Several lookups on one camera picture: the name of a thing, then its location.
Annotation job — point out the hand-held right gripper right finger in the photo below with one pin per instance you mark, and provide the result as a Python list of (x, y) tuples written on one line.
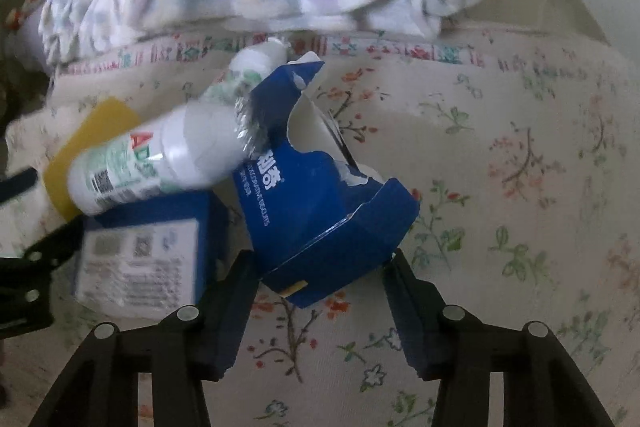
[(415, 307)]

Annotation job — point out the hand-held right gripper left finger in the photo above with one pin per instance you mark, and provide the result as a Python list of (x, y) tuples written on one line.
[(225, 307)]

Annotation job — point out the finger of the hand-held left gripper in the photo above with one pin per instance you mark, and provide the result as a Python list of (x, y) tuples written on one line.
[(17, 186), (35, 267)]

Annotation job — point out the torn blue biscuit box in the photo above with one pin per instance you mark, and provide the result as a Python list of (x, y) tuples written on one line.
[(310, 217)]

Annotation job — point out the yellow pouch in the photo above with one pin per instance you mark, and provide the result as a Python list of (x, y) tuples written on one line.
[(95, 127)]

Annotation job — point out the blue white carton box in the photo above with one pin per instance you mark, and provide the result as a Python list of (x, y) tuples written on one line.
[(140, 257)]

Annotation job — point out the white plastic bottle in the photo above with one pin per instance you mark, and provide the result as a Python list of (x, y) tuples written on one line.
[(165, 152)]

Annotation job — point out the red white plush toy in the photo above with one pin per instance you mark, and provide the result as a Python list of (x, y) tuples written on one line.
[(17, 14)]

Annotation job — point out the floral bedsheet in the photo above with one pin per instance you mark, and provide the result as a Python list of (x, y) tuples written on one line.
[(500, 157)]

